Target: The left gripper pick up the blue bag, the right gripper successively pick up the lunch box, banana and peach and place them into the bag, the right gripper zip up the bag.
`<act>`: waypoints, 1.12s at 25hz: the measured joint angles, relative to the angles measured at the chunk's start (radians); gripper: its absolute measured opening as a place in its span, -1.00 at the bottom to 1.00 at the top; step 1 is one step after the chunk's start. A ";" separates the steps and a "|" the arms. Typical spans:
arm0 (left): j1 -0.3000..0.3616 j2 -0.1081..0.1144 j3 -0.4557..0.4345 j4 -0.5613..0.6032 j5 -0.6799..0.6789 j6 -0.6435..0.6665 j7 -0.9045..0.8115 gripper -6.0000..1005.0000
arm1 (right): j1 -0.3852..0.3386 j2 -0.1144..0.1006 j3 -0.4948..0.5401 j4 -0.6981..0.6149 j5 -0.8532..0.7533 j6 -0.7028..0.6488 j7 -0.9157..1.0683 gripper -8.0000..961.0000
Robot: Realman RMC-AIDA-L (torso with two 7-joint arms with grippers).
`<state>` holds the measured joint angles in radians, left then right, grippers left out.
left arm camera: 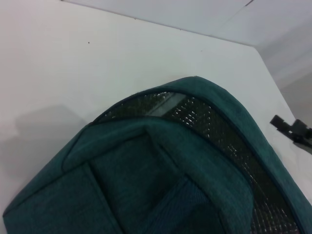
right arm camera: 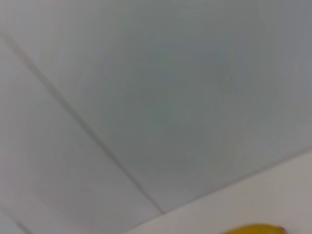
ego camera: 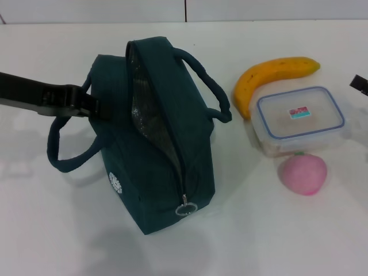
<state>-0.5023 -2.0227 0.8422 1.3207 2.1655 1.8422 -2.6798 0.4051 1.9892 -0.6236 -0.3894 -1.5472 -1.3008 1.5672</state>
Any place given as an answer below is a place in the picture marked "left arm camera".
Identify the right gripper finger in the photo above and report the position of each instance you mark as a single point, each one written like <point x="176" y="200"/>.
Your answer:
<point x="279" y="123"/>
<point x="301" y="131"/>

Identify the dark teal lunch bag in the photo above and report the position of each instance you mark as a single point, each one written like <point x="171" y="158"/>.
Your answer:
<point x="122" y="170"/>

